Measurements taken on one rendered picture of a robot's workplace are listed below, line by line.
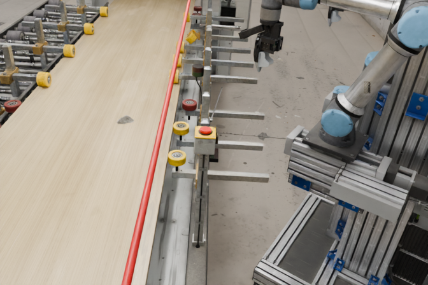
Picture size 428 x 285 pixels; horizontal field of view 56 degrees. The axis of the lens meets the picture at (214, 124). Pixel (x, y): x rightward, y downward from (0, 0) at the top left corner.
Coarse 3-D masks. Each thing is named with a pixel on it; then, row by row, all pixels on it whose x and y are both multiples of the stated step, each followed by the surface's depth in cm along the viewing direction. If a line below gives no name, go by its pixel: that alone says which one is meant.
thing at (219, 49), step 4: (184, 48) 279; (188, 48) 278; (192, 48) 278; (196, 48) 278; (200, 48) 278; (212, 48) 278; (216, 48) 278; (220, 48) 278; (224, 48) 278; (228, 48) 278; (232, 48) 279; (236, 48) 279; (240, 48) 280; (244, 48) 280; (248, 48) 281; (228, 52) 280; (232, 52) 280; (236, 52) 280; (240, 52) 280; (244, 52) 280; (248, 52) 280
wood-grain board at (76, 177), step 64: (128, 0) 394; (64, 64) 250; (128, 64) 257; (0, 128) 184; (64, 128) 188; (128, 128) 191; (0, 192) 147; (64, 192) 150; (128, 192) 152; (0, 256) 123; (64, 256) 124
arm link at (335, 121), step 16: (416, 16) 120; (400, 32) 124; (416, 32) 121; (384, 48) 132; (400, 48) 126; (416, 48) 125; (368, 64) 138; (384, 64) 132; (400, 64) 131; (368, 80) 136; (384, 80) 135; (336, 96) 148; (352, 96) 142; (368, 96) 139; (336, 112) 143; (352, 112) 142; (336, 128) 147; (352, 128) 146
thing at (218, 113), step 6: (186, 114) 219; (192, 114) 219; (198, 114) 219; (210, 114) 219; (216, 114) 219; (222, 114) 219; (228, 114) 219; (234, 114) 219; (240, 114) 219; (246, 114) 220; (252, 114) 220; (258, 114) 220
